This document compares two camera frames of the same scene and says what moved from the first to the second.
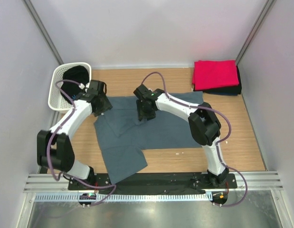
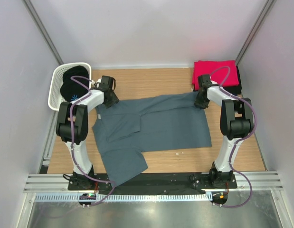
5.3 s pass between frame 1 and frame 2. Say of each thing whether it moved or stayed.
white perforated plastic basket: stayed
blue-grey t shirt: stayed
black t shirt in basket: stayed
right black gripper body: moved
